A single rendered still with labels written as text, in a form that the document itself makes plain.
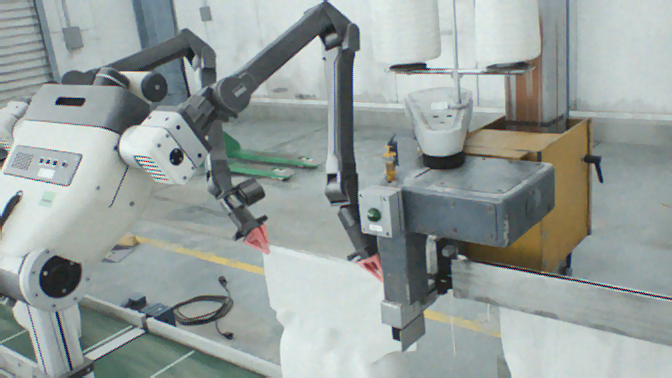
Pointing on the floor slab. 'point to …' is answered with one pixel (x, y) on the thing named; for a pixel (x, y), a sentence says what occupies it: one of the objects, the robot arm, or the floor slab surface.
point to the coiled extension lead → (208, 313)
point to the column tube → (542, 82)
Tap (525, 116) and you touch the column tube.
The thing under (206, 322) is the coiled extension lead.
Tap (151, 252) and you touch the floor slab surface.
